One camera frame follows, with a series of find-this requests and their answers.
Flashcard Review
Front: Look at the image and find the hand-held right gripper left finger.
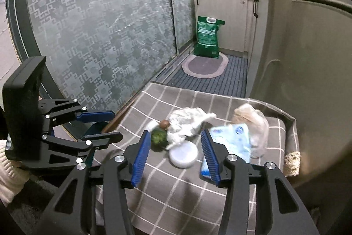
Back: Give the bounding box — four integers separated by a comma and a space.
36, 132, 153, 235

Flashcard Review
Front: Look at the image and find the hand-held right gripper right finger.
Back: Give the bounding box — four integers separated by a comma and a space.
200, 130, 321, 235

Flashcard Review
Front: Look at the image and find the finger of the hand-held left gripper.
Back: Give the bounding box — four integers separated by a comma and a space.
38, 98, 115, 126
41, 122, 123, 170

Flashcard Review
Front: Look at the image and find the green broccoli floret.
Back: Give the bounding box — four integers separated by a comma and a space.
150, 128, 169, 152

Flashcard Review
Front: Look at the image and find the large white round lid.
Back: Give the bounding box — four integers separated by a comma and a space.
168, 141, 198, 169

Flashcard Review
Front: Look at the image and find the blue and white wipes packet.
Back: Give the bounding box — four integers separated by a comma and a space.
199, 123, 252, 179

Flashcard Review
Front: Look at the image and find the white tissue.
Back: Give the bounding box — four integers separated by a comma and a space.
166, 107, 218, 150

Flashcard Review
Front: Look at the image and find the clear plastic bag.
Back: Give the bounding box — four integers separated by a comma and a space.
233, 103, 269, 160

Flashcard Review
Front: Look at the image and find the person's left forearm white sleeve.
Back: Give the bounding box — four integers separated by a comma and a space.
0, 139, 31, 205

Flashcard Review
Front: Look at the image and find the small white round lid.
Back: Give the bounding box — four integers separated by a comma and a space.
144, 120, 160, 132

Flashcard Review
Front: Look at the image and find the grey checked tablecloth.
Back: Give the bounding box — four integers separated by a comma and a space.
91, 81, 301, 235

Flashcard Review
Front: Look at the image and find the striped dark floor mat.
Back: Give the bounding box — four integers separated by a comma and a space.
165, 55, 248, 98

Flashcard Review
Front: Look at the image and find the beige foam pad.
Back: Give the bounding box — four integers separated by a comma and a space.
283, 151, 301, 178

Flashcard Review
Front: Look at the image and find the wide patterned glass sliding door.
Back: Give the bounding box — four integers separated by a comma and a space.
5, 0, 179, 139

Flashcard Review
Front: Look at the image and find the oval pink rug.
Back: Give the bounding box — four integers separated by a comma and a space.
181, 53, 229, 78

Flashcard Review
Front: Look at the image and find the green rice bag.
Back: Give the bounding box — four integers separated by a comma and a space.
193, 15, 225, 59

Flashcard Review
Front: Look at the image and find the tall white cabinet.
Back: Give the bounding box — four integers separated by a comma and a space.
246, 0, 294, 99

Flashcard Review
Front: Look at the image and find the white curved appliance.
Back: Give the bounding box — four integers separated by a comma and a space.
286, 0, 352, 189

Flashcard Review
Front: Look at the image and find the narrow patterned glass sliding door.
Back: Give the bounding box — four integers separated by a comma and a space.
165, 0, 199, 56

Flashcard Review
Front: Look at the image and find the white kitchen base cabinet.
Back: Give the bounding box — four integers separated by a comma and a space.
193, 0, 258, 55

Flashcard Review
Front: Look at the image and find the white cable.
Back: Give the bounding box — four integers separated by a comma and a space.
264, 59, 281, 78

